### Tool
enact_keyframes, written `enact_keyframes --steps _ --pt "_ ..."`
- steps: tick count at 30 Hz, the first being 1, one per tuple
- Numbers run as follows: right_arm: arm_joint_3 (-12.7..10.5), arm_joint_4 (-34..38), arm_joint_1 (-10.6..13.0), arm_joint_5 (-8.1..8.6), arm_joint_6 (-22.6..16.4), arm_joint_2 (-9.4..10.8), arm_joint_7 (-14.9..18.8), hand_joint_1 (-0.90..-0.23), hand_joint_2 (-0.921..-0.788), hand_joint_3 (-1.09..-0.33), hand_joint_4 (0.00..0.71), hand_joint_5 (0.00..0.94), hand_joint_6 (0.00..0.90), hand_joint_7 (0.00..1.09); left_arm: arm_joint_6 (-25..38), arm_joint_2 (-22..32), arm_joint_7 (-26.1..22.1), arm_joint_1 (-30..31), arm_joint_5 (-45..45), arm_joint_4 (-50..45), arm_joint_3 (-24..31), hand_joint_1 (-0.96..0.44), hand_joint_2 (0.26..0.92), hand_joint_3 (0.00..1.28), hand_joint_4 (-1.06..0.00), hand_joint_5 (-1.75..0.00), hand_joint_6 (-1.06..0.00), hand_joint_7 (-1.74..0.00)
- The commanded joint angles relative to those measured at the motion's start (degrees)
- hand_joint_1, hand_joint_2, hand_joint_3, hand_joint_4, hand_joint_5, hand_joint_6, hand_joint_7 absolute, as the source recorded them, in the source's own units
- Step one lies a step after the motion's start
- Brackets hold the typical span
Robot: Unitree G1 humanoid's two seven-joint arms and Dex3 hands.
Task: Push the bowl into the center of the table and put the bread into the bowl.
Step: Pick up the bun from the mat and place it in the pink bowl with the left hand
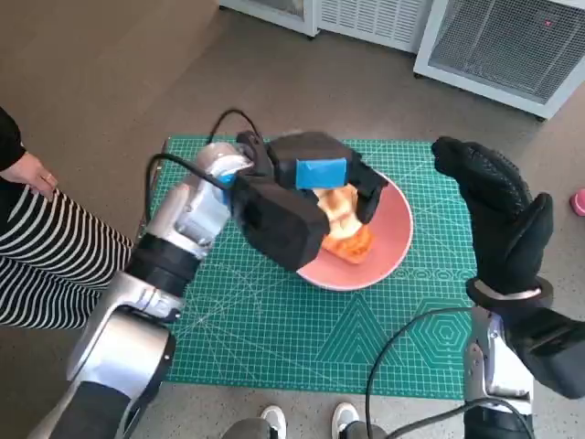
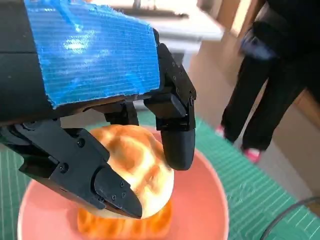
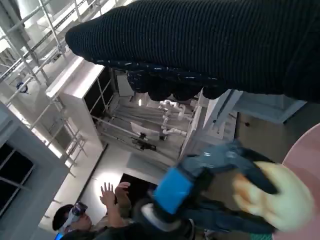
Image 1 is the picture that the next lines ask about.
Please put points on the narrow white cabinet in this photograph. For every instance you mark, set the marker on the narrow white cabinet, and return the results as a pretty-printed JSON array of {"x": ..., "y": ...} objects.
[{"x": 269, "y": 11}]

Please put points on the white cabinet with mesh panel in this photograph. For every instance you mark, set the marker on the white cabinet with mesh panel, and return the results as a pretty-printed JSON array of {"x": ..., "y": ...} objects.
[{"x": 503, "y": 46}]

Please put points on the person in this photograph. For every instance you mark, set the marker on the person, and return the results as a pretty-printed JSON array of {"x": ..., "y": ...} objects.
[{"x": 45, "y": 256}]

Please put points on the round tan toy bread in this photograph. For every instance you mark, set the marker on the round tan toy bread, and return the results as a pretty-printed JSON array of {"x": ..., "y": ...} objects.
[{"x": 338, "y": 206}]

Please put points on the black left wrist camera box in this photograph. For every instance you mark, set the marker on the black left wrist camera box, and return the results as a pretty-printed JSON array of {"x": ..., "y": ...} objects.
[{"x": 279, "y": 224}]

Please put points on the oblong orange striped toy bread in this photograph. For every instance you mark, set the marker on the oblong orange striped toy bread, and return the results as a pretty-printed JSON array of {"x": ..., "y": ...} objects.
[{"x": 352, "y": 247}]

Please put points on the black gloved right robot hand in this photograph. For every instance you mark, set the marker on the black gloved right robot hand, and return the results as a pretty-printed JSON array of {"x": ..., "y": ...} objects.
[{"x": 507, "y": 228}]

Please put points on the white cabinet with louvre grille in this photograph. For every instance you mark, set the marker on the white cabinet with louvre grille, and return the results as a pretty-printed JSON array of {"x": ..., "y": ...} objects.
[{"x": 370, "y": 18}]

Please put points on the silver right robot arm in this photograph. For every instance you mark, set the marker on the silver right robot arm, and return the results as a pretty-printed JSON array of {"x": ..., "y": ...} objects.
[{"x": 493, "y": 366}]

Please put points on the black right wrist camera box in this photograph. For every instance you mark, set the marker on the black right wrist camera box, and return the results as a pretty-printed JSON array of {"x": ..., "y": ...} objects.
[{"x": 553, "y": 352}]

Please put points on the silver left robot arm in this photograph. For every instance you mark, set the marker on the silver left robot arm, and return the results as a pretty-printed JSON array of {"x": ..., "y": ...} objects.
[{"x": 192, "y": 215}]

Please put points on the green cutting mat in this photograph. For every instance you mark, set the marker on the green cutting mat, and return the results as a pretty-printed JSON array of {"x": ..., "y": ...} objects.
[{"x": 274, "y": 320}]

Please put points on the person's hand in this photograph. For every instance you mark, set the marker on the person's hand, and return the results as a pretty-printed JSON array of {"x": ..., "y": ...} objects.
[{"x": 32, "y": 171}]

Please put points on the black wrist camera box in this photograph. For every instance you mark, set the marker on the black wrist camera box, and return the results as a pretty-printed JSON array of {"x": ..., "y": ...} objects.
[
  {"x": 279, "y": 224},
  {"x": 553, "y": 352}
]

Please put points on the pink object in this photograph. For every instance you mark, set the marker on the pink object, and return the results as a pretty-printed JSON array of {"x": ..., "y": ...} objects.
[{"x": 577, "y": 202}]

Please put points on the pink bowl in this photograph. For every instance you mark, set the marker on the pink bowl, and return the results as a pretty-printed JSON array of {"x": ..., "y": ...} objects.
[{"x": 388, "y": 238}]

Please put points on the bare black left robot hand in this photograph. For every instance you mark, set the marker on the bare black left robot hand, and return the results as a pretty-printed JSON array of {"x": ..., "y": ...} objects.
[{"x": 320, "y": 169}]

